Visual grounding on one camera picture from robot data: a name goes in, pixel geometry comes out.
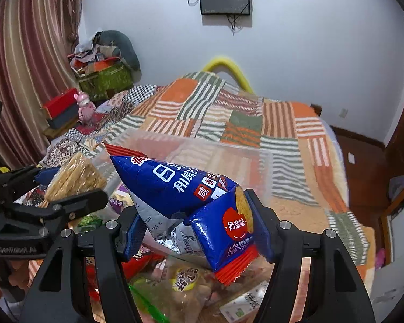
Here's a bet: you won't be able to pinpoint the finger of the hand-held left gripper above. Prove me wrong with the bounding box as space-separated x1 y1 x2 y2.
3 189 109 239
0 165 61 192

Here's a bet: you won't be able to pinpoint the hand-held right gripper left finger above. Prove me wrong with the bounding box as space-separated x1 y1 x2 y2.
18 205 148 323

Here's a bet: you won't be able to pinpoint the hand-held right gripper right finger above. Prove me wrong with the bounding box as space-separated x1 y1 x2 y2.
243 189 378 323

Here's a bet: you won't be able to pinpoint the clear cracker packet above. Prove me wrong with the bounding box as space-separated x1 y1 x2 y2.
40 151 108 209

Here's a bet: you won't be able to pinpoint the small blue cracker packet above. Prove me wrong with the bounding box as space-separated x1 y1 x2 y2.
183 187 260 284

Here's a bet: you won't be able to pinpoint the large blue snack bag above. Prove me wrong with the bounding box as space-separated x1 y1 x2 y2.
104 143 241 254

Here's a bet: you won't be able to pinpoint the clear plastic container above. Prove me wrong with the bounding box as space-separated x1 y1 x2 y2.
88 128 280 323

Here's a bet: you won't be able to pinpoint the green vegetable snack packet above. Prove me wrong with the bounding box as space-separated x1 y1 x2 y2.
77 215 103 233

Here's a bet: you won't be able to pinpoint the red snack packet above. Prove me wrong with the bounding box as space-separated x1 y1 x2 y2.
121 252 165 280

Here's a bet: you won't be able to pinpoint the purple snack packet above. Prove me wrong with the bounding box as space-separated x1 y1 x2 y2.
109 188 133 210

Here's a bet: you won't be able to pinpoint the patterned quilt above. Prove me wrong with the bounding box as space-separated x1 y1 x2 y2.
39 86 162 169

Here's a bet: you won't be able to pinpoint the dark grey box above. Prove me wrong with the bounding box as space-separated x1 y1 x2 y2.
46 106 81 130

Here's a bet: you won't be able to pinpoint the tan snack packet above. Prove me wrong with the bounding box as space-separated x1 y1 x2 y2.
131 259 223 323

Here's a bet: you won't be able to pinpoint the green edged clear packet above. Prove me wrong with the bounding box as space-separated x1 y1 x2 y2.
128 283 170 323

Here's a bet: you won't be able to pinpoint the orange green patchwork blanket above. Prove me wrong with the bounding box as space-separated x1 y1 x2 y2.
37 71 374 323

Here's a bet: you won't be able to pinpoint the red box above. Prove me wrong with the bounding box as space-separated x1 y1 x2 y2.
41 88 79 113

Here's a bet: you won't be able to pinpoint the pink toy figure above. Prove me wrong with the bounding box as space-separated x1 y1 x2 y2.
73 92 96 123

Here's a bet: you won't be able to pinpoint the white label snack packet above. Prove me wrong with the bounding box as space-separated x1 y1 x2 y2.
219 281 270 323

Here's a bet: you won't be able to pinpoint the green cardboard box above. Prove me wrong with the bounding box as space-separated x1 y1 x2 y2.
77 61 133 100

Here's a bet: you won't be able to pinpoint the striped curtain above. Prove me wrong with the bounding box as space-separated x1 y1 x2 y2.
0 0 88 169

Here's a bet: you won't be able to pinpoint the orange cardboard box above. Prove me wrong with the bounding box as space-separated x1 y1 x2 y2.
86 58 122 75

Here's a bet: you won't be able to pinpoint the pile of clothes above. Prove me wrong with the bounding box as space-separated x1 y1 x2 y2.
69 37 122 71

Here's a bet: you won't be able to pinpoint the purple cloth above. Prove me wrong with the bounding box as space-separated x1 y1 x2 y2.
391 173 404 202

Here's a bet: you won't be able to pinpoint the yellow foam tube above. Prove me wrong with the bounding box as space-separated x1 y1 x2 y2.
202 55 255 94

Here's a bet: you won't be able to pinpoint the black monitor cables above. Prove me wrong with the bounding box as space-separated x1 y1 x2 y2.
226 13 243 36

